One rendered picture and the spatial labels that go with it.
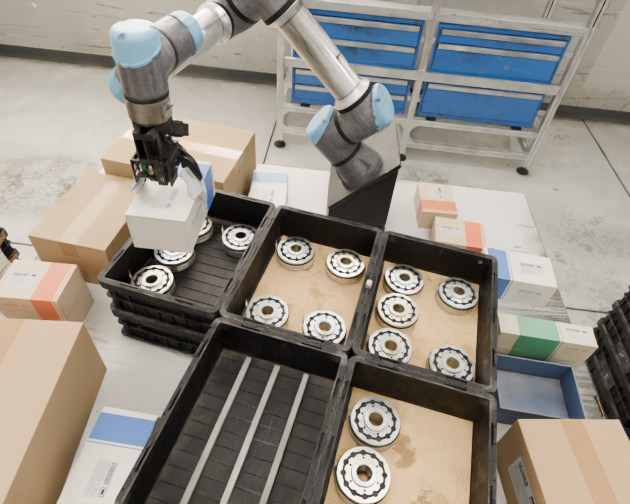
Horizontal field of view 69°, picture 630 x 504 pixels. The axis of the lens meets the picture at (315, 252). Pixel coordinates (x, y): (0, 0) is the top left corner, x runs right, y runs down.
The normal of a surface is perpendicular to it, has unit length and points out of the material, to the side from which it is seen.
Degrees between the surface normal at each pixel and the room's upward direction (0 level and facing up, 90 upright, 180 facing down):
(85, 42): 90
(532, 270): 0
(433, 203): 0
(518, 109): 90
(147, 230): 90
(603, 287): 0
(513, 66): 90
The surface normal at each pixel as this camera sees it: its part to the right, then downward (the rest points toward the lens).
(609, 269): 0.07, -0.69
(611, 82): -0.10, 0.71
